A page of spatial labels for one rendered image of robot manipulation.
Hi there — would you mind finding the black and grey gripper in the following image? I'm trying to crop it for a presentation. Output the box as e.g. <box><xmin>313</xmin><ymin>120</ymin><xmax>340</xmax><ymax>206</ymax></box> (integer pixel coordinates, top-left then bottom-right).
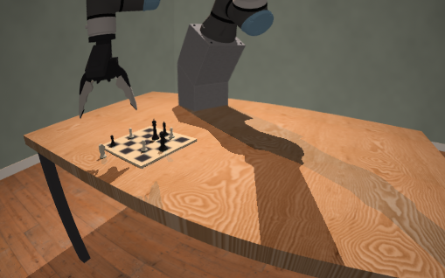
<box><xmin>79</xmin><ymin>34</ymin><xmax>137</xmax><ymax>119</ymax></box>

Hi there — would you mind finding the black and cream chessboard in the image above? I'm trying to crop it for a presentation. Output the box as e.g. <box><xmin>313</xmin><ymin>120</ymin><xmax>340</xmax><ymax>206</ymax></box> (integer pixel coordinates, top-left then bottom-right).
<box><xmin>103</xmin><ymin>126</ymin><xmax>197</xmax><ymax>168</ymax></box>

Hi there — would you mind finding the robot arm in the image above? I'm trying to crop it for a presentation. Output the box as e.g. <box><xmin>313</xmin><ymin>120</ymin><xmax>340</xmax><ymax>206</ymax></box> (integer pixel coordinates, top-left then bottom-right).
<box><xmin>85</xmin><ymin>0</ymin><xmax>274</xmax><ymax>78</ymax></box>

